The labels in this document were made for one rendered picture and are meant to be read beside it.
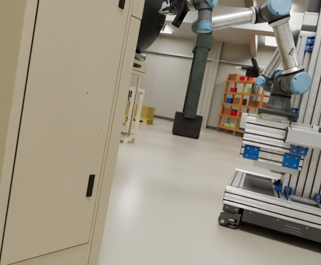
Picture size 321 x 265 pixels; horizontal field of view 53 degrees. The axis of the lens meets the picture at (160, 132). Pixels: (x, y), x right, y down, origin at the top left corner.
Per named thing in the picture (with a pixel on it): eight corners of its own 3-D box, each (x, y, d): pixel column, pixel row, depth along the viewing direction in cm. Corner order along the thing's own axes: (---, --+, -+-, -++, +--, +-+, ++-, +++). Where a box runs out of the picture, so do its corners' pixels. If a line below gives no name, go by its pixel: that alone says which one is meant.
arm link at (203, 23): (208, 34, 175) (208, 13, 174) (214, 30, 164) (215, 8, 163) (194, 34, 174) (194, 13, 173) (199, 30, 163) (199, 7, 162)
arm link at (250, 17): (267, 3, 189) (187, 19, 184) (277, -2, 178) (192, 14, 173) (270, 23, 191) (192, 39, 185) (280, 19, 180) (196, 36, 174)
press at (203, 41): (204, 138, 816) (228, 17, 790) (196, 140, 719) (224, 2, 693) (174, 131, 838) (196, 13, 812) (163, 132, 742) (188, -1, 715)
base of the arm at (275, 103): (289, 114, 197) (293, 98, 196) (291, 113, 183) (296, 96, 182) (264, 109, 201) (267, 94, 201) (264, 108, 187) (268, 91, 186)
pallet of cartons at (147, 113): (155, 124, 999) (158, 108, 994) (144, 124, 899) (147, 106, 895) (114, 115, 1040) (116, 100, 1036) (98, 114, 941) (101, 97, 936)
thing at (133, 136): (126, 144, 445) (136, 87, 438) (88, 135, 462) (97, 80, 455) (135, 142, 478) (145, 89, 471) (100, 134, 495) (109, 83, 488)
